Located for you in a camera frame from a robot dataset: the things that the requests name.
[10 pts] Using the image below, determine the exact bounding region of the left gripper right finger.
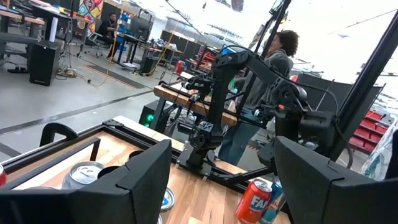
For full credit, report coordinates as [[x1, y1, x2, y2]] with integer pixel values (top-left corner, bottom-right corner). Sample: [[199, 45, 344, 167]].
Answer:
[[273, 136, 398, 224]]

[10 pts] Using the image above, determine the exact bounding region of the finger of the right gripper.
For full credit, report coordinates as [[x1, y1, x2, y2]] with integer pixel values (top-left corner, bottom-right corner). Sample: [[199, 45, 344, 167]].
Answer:
[[257, 141, 277, 170]]

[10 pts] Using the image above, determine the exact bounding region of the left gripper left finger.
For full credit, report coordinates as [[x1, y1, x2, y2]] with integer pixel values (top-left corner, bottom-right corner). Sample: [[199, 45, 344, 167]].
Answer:
[[0, 139, 173, 224]]

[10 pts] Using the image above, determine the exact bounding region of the black partition panel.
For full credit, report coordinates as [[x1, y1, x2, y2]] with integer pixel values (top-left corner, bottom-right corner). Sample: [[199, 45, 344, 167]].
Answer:
[[292, 73, 384, 116]]

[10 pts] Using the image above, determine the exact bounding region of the red storage bin rack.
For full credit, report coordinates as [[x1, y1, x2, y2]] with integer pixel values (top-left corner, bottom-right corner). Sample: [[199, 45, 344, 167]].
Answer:
[[348, 110, 390, 155]]

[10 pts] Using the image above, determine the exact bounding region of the black metal side stand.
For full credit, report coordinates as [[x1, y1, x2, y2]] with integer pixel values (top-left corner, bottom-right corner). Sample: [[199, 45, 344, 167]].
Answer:
[[329, 12, 398, 160]]

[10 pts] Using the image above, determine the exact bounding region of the clear printed plastic bag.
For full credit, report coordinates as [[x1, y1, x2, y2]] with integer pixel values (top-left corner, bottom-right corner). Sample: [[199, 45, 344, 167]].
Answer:
[[360, 121, 398, 182]]

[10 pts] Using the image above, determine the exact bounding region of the person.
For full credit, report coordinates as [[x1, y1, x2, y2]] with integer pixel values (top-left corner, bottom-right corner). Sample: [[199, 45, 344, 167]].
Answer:
[[217, 29, 300, 166], [98, 12, 121, 60]]

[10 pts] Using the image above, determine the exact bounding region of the black computer green light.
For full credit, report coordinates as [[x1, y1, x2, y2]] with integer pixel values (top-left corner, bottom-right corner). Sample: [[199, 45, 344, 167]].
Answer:
[[139, 99, 171, 133]]

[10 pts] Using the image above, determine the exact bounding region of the black table clamp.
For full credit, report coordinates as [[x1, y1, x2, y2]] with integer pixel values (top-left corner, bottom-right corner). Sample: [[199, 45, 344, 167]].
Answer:
[[39, 123, 78, 147]]

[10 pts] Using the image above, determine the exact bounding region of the wooden workbench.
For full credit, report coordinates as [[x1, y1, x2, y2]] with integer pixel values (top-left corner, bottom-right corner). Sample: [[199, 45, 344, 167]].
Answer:
[[154, 83, 239, 127]]

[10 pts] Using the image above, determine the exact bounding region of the dark striped floor mat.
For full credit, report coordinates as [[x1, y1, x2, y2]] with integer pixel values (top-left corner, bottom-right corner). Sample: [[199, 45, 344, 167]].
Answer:
[[85, 64, 147, 90]]

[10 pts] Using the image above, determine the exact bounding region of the black computer tower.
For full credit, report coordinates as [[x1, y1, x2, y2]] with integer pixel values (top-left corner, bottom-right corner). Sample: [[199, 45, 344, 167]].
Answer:
[[29, 40, 62, 86]]

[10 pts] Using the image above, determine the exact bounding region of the black standing desk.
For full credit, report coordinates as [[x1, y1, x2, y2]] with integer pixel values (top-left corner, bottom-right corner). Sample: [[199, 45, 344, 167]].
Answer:
[[116, 17, 154, 67]]

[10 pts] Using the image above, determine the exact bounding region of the black office chair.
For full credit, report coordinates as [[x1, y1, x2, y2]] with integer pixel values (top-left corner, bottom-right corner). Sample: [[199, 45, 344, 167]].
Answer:
[[84, 18, 106, 58]]

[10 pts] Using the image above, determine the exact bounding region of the wooden office desk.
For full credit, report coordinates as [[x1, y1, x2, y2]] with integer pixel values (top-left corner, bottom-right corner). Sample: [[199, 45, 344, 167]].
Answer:
[[0, 9, 46, 60]]

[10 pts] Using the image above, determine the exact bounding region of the black aluminium table frame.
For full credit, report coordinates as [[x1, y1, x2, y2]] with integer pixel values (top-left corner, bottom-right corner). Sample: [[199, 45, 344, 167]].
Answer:
[[0, 119, 280, 194]]

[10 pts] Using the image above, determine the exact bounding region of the colourful wall mural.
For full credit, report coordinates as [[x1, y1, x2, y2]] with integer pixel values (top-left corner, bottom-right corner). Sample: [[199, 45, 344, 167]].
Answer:
[[77, 0, 104, 32]]

